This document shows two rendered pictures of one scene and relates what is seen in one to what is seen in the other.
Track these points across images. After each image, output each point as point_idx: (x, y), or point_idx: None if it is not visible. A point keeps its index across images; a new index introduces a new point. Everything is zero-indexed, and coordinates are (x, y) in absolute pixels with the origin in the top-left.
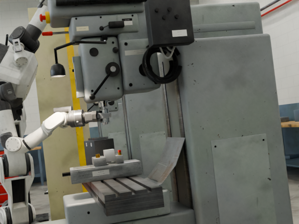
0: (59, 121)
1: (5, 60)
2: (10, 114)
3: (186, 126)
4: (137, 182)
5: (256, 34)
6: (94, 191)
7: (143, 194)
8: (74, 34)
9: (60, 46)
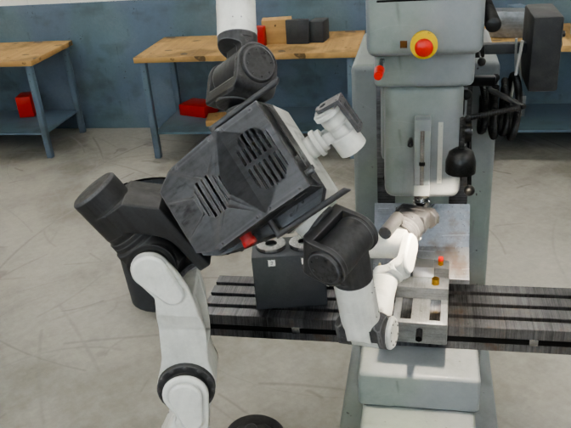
0: (416, 250)
1: (303, 150)
2: None
3: (478, 188)
4: (519, 295)
5: (488, 33)
6: (500, 337)
7: None
8: (472, 81)
9: (485, 115)
